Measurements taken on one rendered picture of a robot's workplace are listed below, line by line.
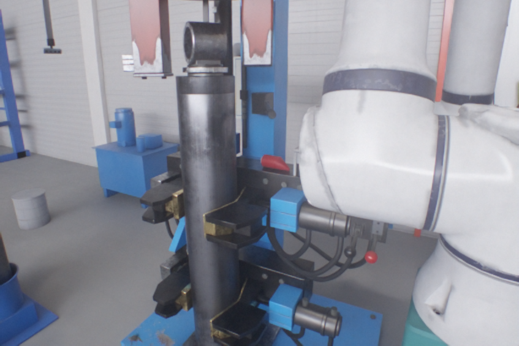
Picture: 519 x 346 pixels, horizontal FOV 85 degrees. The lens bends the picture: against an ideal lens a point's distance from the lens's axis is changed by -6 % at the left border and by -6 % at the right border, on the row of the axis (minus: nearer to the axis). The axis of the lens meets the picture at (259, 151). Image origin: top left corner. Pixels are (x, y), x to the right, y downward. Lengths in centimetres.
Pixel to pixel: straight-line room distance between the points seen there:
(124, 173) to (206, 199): 264
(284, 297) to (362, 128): 112
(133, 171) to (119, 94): 147
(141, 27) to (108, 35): 364
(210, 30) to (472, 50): 77
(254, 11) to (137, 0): 40
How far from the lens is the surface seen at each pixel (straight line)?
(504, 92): 295
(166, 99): 403
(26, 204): 362
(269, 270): 148
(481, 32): 63
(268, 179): 127
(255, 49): 107
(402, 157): 37
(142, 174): 348
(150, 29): 115
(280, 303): 139
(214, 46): 108
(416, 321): 50
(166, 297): 150
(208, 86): 104
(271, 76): 143
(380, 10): 44
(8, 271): 228
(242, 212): 109
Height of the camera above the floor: 148
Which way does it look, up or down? 15 degrees down
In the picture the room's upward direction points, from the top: straight up
